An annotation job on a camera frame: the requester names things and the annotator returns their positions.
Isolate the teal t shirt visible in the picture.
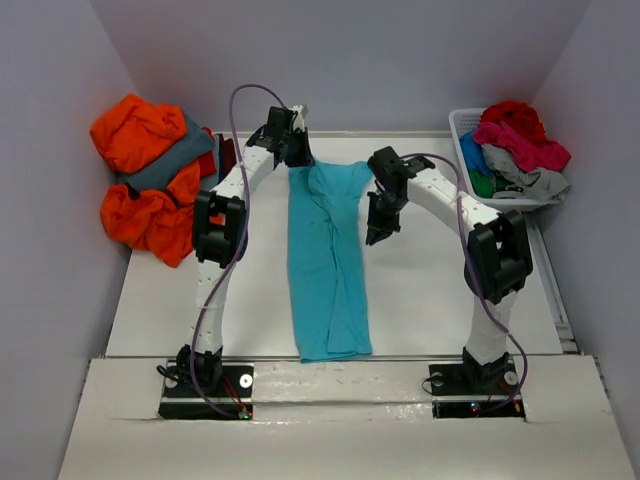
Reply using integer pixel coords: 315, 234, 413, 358
287, 161, 372, 363

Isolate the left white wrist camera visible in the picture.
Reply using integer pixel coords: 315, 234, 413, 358
290, 104, 308, 132

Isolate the green garment in basket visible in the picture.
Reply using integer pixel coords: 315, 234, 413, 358
468, 170, 497, 199

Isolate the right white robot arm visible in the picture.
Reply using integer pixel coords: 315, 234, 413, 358
365, 146, 533, 397

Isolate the red t shirt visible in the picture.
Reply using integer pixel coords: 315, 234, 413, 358
481, 100, 547, 144

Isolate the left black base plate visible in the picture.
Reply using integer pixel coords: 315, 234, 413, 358
156, 361, 255, 421

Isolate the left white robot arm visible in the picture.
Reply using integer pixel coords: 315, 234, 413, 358
176, 104, 314, 396

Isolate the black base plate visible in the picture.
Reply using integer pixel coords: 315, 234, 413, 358
156, 361, 255, 421
421, 363, 526, 420

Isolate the purple cable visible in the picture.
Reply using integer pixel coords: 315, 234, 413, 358
414, 153, 529, 416
188, 84, 289, 420

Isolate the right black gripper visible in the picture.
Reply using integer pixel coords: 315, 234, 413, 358
366, 190, 407, 245

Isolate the blue t shirt in basket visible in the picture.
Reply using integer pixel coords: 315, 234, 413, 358
459, 131, 493, 175

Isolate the grey t shirt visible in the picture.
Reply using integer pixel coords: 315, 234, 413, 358
481, 144, 570, 201

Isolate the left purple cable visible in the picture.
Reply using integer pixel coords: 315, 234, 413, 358
188, 84, 289, 420

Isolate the white plastic laundry basket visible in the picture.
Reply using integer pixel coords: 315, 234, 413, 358
448, 107, 560, 212

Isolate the orange t shirt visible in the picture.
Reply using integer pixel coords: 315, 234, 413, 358
89, 93, 219, 268

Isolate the dark red folded shirt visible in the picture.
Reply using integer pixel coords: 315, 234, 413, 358
197, 128, 237, 191

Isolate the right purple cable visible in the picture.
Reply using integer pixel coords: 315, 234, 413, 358
414, 153, 529, 416

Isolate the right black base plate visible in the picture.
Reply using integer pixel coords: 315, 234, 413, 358
421, 363, 526, 420

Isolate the magenta t shirt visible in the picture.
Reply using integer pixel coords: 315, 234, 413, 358
472, 121, 571, 172

